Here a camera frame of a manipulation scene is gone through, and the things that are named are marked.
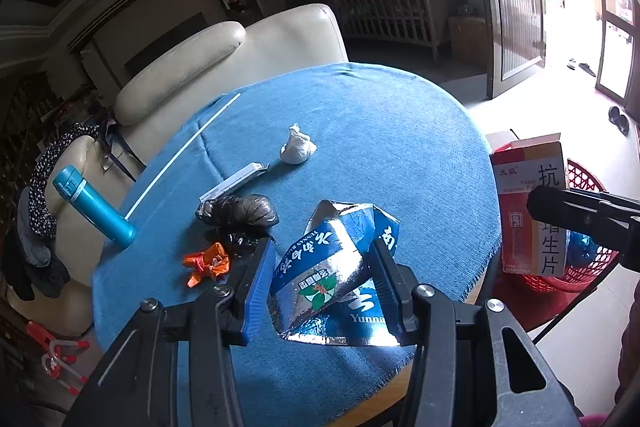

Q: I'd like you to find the black garment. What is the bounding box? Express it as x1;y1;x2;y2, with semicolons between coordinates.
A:
2;227;71;300

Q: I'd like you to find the crushed blue foil carton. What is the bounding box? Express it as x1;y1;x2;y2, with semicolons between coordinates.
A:
267;199;401;348

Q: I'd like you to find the white medicine box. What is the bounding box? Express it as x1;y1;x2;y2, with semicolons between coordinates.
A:
199;162;271;204

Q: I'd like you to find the red and white toy frame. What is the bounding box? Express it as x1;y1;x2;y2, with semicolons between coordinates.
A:
25;319;91;395

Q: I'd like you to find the small shiny black plastic bag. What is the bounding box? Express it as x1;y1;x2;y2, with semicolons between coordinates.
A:
207;229;273;258

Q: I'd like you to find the grey garment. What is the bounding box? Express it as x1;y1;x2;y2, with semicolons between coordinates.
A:
17;187;53;268

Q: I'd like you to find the dark bag with straps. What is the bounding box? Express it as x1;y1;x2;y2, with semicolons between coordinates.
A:
97;107;146;182

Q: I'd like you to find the thin white stick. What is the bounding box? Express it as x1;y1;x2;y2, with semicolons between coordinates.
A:
125;93;242;219

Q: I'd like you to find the translucent black plastic bag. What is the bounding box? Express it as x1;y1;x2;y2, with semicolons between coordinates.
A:
196;193;279;229

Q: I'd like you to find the blue tablecloth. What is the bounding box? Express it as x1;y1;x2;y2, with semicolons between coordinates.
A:
91;62;503;427

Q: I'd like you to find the wooden stair railing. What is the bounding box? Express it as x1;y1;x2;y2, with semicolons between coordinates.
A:
0;72;66;188

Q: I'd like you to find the wooden baby crib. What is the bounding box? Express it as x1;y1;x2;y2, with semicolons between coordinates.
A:
305;0;461;62

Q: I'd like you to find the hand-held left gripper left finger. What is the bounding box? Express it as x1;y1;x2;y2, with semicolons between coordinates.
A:
62;238;277;427

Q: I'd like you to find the orange wrapper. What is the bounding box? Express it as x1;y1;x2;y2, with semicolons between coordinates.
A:
182;242;232;288

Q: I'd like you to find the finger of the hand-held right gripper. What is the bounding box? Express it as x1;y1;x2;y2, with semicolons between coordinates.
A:
526;185;640;258

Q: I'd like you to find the red and white medicine carton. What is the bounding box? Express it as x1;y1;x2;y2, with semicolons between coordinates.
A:
490;133;571;279

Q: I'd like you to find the crumpled white tissue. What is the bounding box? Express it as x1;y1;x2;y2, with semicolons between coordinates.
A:
278;123;318;165

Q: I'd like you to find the cardboard box beside crib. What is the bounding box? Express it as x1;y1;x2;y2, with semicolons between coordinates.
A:
447;14;488;68

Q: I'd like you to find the blue plastic bag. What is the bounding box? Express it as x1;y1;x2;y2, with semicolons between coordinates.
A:
567;231;601;278

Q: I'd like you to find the brown entrance door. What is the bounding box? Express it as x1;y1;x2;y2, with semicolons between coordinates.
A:
470;0;546;100

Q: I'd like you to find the cream leather sofa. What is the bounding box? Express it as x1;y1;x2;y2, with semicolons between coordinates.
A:
7;3;351;338

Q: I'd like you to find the black television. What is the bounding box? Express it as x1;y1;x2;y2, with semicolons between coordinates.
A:
125;12;206;78

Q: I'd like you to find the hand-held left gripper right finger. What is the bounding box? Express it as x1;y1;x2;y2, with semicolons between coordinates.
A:
372;239;581;427

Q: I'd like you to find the teal insulated bottle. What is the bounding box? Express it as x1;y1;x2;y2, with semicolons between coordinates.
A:
52;165;137;249

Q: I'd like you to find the polka dot dark garment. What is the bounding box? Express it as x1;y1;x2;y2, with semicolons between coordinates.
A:
27;122;101;240

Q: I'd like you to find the red mesh plastic basket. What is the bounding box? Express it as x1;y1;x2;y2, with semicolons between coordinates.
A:
492;158;621;294

